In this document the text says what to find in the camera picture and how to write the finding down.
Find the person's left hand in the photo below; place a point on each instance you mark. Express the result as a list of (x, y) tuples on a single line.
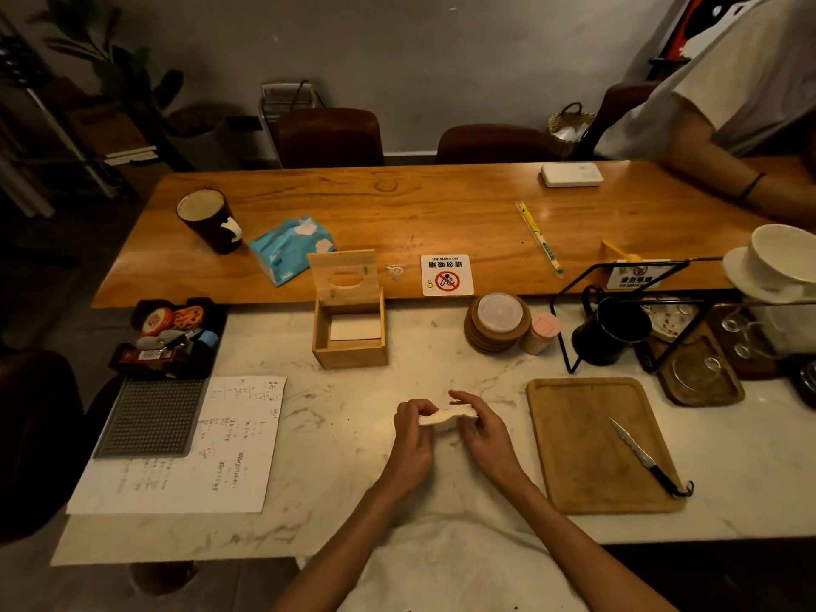
[(411, 449)]

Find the person's right hand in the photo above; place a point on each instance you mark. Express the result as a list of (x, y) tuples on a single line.
[(488, 442)]

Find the person's left thumb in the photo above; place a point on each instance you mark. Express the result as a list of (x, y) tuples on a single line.
[(428, 429)]

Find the person's right thumb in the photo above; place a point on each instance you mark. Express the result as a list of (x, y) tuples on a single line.
[(467, 428)]

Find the white napkin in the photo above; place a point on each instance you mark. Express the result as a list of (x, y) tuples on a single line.
[(449, 415)]

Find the person's right forearm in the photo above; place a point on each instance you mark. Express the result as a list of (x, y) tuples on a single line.
[(574, 548)]

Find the person's left forearm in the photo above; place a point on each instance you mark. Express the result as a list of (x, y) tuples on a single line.
[(341, 548)]

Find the stack of wooden coasters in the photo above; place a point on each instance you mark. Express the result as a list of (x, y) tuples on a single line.
[(475, 334)]

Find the wooden tissue box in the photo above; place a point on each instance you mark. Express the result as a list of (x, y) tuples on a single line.
[(347, 350)]

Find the wooden cutting board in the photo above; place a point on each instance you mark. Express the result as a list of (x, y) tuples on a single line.
[(583, 452)]

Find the pink-lidded toothpick holder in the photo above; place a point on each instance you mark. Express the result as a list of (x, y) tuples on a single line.
[(540, 334)]

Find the white round lid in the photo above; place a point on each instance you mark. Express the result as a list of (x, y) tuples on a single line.
[(500, 312)]

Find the white tissues stack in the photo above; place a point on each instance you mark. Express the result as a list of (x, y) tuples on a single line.
[(355, 328)]

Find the person's white shirt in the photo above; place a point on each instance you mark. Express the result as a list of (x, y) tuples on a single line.
[(459, 567)]

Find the white no-smoking sign card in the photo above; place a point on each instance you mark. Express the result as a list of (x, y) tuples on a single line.
[(447, 275)]

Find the small clear plastic piece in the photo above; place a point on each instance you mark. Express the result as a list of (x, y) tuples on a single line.
[(396, 271)]

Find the black mug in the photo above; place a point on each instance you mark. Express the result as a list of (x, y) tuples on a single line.
[(609, 334)]

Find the paper-wrapped chopsticks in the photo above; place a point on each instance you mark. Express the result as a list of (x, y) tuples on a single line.
[(539, 237)]

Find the handwritten paper sheet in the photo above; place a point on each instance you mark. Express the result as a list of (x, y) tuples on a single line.
[(217, 465)]

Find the sign card in yellow holder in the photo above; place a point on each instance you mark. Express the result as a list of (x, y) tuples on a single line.
[(631, 277)]

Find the blue tissue packet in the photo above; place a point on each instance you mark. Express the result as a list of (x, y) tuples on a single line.
[(290, 248)]

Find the patterned plate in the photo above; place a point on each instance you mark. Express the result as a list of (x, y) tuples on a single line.
[(669, 318)]

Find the small glass cup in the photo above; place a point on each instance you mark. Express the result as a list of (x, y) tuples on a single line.
[(696, 374)]

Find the small blue item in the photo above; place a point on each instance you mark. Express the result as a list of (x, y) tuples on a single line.
[(207, 339)]

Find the black tray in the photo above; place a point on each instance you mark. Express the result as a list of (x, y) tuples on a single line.
[(191, 363)]

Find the light wooden tray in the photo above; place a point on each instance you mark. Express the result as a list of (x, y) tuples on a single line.
[(727, 385)]

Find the orange lotus-shaped item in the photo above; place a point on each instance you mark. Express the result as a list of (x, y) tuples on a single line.
[(188, 317)]

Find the white flat box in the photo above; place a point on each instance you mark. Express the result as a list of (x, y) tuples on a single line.
[(571, 174)]

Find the grey ribbed mat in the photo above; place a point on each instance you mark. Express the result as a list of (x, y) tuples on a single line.
[(153, 417)]

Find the dark wooden tray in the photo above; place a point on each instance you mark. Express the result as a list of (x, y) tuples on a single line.
[(752, 366)]

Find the red round tin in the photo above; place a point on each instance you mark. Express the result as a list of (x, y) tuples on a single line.
[(157, 320)]

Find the white saucer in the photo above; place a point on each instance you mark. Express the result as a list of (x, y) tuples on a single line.
[(739, 277)]

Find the woven basket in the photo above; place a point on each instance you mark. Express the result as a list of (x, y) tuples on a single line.
[(567, 130)]

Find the glass server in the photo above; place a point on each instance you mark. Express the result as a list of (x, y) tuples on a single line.
[(778, 331)]

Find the white ceramic cup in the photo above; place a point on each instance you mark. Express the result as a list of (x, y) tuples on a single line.
[(781, 254)]

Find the black wristband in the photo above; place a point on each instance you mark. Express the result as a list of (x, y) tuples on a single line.
[(752, 186)]

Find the dark padded chair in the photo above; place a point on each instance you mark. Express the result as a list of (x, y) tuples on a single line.
[(38, 439)]

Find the red and black painting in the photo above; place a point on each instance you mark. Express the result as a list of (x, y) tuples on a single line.
[(695, 18)]

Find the metal tripod stand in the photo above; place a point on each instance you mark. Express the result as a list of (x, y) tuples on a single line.
[(64, 133)]

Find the potted plant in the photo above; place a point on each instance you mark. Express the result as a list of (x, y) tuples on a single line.
[(121, 69)]

